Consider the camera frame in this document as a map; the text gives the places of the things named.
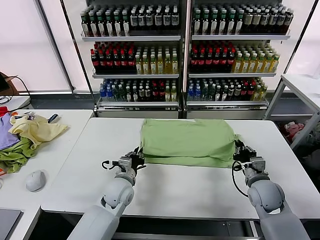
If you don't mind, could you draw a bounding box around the gray cloth heap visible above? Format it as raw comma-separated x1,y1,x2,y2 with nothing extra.
293,121,320,161

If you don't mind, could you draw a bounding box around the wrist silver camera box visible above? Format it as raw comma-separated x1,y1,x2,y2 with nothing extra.
117,156,133,175
249,156,268,173

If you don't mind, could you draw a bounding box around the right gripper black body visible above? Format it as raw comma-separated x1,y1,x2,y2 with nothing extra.
232,144,258,163

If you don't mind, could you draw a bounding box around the light green t-shirt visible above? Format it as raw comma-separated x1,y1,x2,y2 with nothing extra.
139,118,242,169

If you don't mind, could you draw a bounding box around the olive green garment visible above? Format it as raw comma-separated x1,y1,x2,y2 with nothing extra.
0,136,38,175

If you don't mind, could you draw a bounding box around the dark bottle beige label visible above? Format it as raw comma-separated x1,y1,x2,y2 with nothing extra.
277,10,286,35
260,10,270,35
269,10,278,35
285,9,294,35
251,10,261,35
243,10,253,35

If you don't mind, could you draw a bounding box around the red-capped cola bottle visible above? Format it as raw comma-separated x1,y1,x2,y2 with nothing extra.
97,50,106,75
227,49,235,74
212,49,221,74
112,50,120,75
105,50,113,75
119,50,128,75
220,49,228,74
126,50,135,75
198,49,206,74
90,49,99,74
205,49,214,74
190,50,199,74

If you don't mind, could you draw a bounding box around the black slanted pole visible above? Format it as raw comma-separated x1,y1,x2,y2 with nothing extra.
279,0,320,78
59,0,99,118

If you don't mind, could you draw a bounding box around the dark bottle square white label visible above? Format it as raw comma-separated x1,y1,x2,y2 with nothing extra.
154,8,163,32
162,8,172,32
130,9,139,32
138,9,147,32
145,9,154,32
171,7,180,32

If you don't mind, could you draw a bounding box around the white computer mouse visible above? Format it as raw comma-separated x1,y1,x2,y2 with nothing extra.
25,169,47,193

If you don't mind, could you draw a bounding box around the pink plush toy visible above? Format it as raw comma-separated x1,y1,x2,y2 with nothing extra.
284,121,305,138

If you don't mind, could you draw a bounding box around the yellow juice bottle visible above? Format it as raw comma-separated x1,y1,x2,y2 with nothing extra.
163,54,172,75
142,54,150,75
264,54,272,74
233,53,243,74
156,54,164,75
171,54,179,75
249,53,257,74
149,54,157,75
256,54,265,74
135,55,143,75
241,53,250,74
271,55,280,73

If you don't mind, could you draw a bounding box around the small printed white cloth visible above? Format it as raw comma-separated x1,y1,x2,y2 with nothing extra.
23,111,38,123

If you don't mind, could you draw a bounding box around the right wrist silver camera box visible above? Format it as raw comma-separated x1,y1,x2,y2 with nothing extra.
249,156,268,173

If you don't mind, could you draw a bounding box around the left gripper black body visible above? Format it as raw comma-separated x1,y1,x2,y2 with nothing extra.
127,152,147,172

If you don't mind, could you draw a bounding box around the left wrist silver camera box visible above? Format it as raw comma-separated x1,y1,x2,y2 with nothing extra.
117,156,133,175

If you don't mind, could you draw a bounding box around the gray slanted pole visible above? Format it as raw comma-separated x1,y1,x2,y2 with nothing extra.
33,0,76,92

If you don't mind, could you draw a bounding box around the purple garment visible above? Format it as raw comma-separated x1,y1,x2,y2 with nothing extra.
0,113,21,152

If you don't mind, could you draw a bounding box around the green-capped dark bottle white label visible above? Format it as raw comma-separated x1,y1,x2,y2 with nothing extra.
209,11,218,36
113,11,122,38
81,12,91,38
105,11,114,38
97,12,106,38
192,12,202,36
121,11,130,38
201,11,210,36
234,11,243,36
217,11,227,36
89,12,98,38
226,11,235,36

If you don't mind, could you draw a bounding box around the blue white striped cloth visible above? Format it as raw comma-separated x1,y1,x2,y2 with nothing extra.
46,113,61,125

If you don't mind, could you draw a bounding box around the metal drink shelf rack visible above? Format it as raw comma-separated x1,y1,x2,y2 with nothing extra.
186,0,293,121
79,0,188,120

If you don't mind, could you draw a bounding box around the gray laptop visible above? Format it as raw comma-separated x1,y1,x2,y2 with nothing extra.
0,208,24,240

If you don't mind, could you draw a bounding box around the pale yellow garment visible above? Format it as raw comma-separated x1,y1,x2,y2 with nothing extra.
8,115,70,151

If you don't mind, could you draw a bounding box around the black flat device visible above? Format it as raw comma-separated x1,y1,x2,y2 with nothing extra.
0,74,10,93

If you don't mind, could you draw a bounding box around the brown cardboard box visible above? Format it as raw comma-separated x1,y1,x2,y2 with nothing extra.
0,71,20,97

